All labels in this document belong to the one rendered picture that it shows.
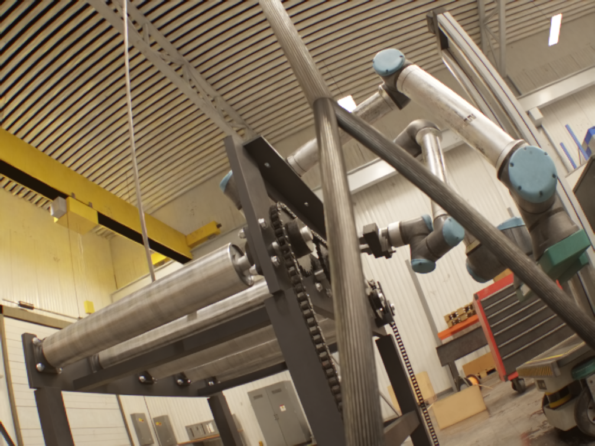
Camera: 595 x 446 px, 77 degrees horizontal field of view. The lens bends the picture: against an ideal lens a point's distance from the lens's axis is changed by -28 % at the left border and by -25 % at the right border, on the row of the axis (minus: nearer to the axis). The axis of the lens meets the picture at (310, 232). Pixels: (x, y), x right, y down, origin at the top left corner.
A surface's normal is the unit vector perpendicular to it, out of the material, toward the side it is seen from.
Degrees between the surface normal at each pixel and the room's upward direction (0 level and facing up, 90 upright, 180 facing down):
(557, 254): 90
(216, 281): 121
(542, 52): 90
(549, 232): 70
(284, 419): 90
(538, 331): 90
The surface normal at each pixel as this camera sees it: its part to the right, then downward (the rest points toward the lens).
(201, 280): -0.23, -0.07
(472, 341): -0.28, -0.30
